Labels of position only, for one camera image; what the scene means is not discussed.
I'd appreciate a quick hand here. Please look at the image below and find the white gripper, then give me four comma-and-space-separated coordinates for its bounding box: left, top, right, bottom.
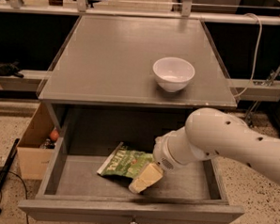
129, 131, 189, 194

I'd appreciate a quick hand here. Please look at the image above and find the green jalapeno chip bag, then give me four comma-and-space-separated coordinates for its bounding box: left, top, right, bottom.
97, 142, 153, 179

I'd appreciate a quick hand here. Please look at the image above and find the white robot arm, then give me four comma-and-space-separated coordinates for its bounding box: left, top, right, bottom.
129, 108, 280, 194

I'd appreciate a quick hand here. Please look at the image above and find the grey open top drawer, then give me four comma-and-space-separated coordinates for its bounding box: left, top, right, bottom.
17, 102, 250, 224

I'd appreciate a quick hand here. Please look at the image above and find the metal drawer knob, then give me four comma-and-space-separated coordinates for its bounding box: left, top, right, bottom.
130, 218, 139, 224

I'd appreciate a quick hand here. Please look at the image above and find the black bag on ledge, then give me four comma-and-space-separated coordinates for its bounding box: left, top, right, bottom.
0, 61, 23, 77

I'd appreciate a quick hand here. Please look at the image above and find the white ceramic bowl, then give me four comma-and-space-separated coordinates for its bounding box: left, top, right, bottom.
152, 57, 195, 92

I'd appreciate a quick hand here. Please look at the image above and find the orange ball in box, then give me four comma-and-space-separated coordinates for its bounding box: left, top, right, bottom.
49, 129, 59, 141

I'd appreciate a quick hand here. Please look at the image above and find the grey wooden cabinet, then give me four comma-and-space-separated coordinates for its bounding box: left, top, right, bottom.
39, 15, 237, 151

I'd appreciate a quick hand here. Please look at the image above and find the brown cardboard box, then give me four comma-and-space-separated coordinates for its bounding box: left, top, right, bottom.
17, 104, 57, 180

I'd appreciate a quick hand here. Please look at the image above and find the black stand bar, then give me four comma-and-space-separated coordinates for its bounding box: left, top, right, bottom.
0, 136, 21, 217

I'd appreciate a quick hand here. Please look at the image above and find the white hanging cable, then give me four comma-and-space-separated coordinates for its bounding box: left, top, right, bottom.
233, 11, 265, 100

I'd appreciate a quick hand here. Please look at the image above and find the metal railing frame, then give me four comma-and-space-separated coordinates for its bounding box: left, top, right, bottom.
0, 0, 280, 25

